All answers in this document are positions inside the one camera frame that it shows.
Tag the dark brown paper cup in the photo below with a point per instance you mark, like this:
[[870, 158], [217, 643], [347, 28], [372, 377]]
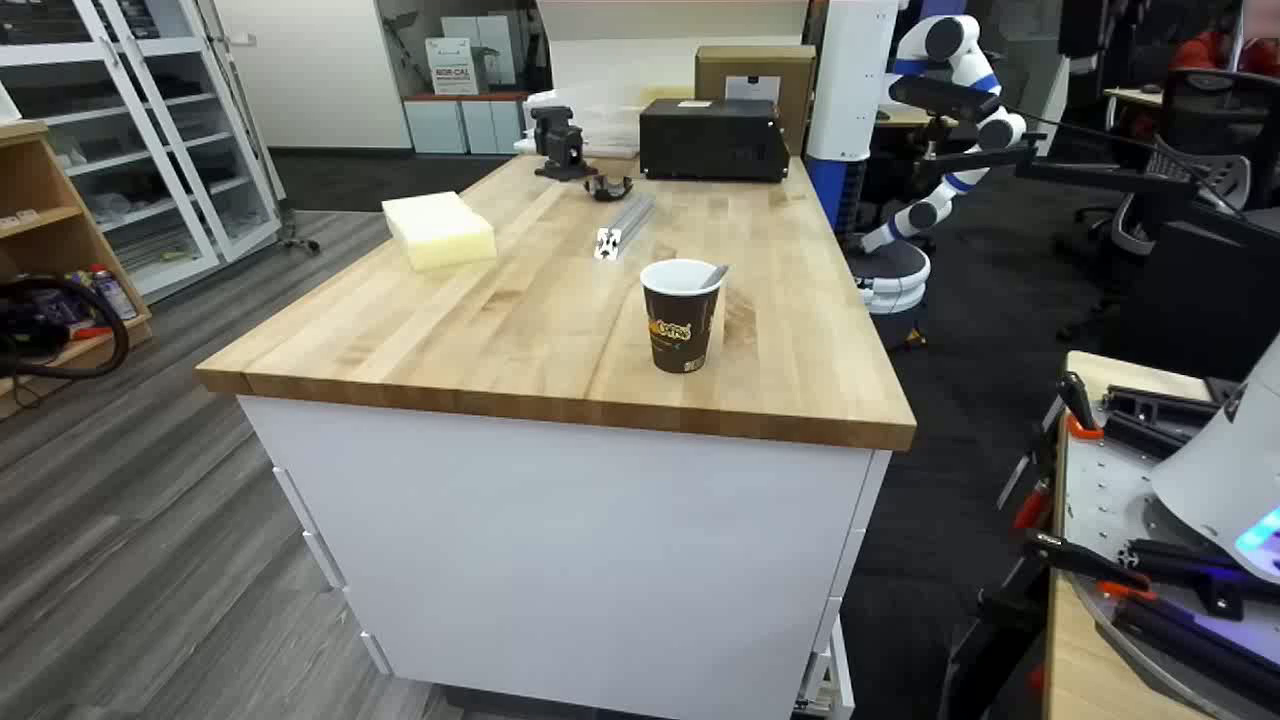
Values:
[[683, 329]]

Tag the grey marker pen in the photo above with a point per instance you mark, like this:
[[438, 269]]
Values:
[[712, 276]]

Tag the white counter cabinet base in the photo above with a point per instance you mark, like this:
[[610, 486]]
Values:
[[574, 561]]

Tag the aluminium extrusion bar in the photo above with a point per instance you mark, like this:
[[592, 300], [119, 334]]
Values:
[[625, 227]]

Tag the small black metal clamp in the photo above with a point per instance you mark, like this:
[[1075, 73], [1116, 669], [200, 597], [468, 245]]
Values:
[[610, 185]]

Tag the black equipment box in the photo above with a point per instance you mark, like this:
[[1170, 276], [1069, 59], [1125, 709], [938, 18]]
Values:
[[712, 141]]

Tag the pale yellow foam block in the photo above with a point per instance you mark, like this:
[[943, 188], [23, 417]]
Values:
[[438, 229]]

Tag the white storage bins row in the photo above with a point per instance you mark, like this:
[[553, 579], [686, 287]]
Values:
[[467, 126]]

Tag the white pillar with blue base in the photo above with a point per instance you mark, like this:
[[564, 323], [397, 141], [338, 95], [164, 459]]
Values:
[[851, 80]]

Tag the white box with label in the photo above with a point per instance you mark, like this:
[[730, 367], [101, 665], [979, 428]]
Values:
[[450, 64]]

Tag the white and blue robot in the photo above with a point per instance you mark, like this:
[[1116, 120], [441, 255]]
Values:
[[952, 80]]

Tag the white glass-door shelving cabinet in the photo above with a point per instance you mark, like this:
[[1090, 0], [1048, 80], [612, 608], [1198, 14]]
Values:
[[144, 146]]

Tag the wooden side table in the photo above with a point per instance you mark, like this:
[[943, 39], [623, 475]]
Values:
[[1086, 665]]

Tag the black office chair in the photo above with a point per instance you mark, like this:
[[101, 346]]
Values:
[[1202, 227]]

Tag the grey curved sheet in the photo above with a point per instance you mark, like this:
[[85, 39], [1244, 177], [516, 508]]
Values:
[[1234, 466]]

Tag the light wooden shelf unit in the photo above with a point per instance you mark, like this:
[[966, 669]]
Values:
[[44, 223]]

